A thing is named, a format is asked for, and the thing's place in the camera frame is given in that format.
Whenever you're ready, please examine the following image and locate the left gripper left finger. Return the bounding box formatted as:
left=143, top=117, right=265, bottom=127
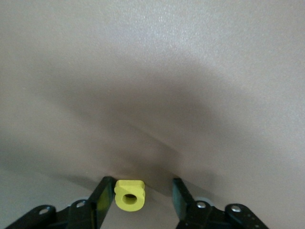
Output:
left=4, top=176, right=115, bottom=229

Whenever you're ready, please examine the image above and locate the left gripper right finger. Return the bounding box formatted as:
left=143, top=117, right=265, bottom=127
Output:
left=172, top=177, right=270, bottom=229

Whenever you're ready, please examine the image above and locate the yellow foam letter d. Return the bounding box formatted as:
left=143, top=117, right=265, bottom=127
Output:
left=113, top=180, right=146, bottom=212

